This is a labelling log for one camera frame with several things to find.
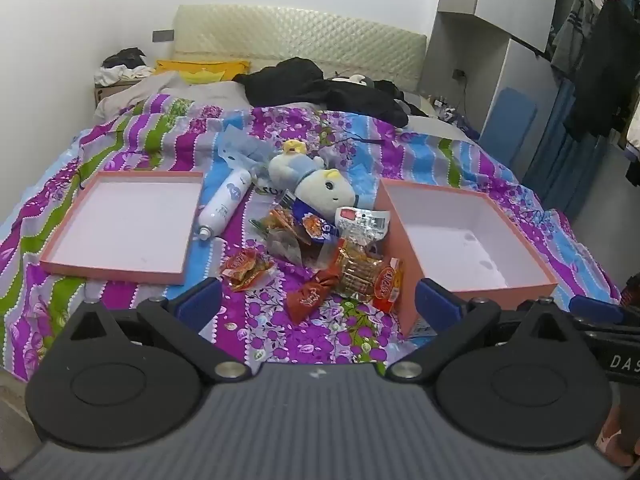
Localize blue white packet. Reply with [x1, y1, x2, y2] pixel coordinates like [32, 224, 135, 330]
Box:
[292, 200, 341, 243]

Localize grey blanket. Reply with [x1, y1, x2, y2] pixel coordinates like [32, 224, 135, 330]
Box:
[95, 71, 251, 121]

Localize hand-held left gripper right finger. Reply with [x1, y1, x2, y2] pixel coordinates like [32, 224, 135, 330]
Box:
[387, 279, 596, 384]

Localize grey clear packet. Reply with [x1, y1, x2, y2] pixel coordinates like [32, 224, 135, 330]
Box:
[265, 232, 306, 266]

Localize pink box lid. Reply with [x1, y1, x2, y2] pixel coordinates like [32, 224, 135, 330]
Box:
[39, 170, 205, 287]

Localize black cloth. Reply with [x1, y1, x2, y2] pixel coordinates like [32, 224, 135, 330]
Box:
[102, 47, 146, 68]

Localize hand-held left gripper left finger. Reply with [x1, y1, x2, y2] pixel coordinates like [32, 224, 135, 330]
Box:
[47, 276, 249, 386]

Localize blue white plush toy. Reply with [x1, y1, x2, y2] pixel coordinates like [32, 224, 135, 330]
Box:
[267, 140, 358, 218]

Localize clear packet of gold sticks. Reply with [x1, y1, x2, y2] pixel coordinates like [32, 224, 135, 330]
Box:
[330, 240, 386, 301]

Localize white cloth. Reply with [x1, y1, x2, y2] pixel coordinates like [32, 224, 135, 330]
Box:
[95, 65, 156, 86]

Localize wooden nightstand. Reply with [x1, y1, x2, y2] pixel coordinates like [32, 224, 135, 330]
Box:
[92, 79, 141, 111]

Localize white spray bottle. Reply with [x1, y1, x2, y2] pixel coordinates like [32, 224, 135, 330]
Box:
[197, 167, 252, 241]

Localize black clothes pile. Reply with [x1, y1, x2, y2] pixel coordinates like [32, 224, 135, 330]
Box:
[232, 57, 426, 128]

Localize clear bluish plastic bag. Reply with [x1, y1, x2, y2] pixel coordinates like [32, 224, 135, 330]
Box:
[215, 125, 273, 171]

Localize cream quilted headboard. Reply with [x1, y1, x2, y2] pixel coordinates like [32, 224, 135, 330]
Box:
[170, 4, 428, 93]

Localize hanging clothes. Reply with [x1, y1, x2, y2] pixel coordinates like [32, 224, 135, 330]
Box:
[522, 77, 608, 221]

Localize clear packet green orange contents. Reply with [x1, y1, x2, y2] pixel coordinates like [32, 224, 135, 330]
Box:
[249, 207, 306, 241]

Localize red foil packet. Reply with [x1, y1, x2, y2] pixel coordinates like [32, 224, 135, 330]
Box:
[371, 256, 405, 312]

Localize purple floral printed bedspread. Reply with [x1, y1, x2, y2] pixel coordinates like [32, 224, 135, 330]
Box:
[0, 92, 623, 368]

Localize black hanging garment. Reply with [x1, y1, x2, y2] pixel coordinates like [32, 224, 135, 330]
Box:
[565, 0, 640, 141]

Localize pink cardboard box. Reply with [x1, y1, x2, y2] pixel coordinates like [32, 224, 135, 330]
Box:
[374, 178, 559, 340]

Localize red-brown packet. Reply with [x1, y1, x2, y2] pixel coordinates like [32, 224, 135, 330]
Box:
[285, 270, 346, 323]

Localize grey striped hanging shirt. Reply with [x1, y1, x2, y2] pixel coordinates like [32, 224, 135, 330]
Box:
[550, 0, 598, 81]

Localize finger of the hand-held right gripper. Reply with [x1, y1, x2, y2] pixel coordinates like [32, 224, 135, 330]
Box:
[569, 294, 640, 343]

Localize yellow pillow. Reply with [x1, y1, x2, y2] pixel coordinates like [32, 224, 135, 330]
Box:
[152, 59, 251, 86]

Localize clear packet with red label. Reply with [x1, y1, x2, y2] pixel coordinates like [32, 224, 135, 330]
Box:
[334, 206, 392, 246]

